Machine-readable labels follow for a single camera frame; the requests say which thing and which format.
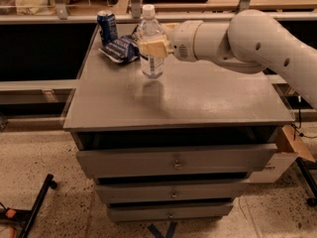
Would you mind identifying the blue soda can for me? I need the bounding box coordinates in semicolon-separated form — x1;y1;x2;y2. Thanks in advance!
97;10;118;46

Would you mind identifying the top grey drawer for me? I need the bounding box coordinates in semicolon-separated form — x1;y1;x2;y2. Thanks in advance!
76;144;277;178

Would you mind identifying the black stand leg right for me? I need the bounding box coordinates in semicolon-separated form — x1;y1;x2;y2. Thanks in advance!
296;158;317;207

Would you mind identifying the black stand leg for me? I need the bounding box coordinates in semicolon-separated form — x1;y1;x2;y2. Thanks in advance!
0;174;57;238
296;158;317;207

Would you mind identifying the black stand leg left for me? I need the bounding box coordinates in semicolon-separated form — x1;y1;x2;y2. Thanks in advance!
0;174;57;238

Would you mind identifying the clear plastic water bottle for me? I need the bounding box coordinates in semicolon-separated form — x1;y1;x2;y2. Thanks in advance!
137;4;164;79

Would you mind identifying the grey drawer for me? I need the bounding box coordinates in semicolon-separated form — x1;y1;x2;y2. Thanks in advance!
96;179;249;204
107;202;233;222
76;144;277;178

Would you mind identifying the blue chip bag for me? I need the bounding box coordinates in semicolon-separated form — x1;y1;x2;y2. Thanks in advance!
99;28;140;63

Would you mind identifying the black cable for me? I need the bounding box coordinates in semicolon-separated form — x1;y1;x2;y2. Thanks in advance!
294;94;317;141

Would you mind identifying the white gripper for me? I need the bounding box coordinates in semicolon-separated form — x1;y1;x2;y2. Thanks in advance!
138;21;202;61

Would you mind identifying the grey drawer cabinet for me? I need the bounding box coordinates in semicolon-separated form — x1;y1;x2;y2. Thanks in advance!
63;35;293;209

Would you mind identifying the bottom grey drawer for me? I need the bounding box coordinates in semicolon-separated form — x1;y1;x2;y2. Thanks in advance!
107;202;233;222

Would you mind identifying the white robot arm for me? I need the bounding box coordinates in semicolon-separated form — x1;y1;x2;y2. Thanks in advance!
139;10;317;109

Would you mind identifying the cardboard box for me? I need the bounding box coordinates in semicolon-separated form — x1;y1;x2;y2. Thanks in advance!
250;125;316;183

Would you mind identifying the middle grey drawer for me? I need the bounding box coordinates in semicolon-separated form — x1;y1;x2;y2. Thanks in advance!
96;179;249;204

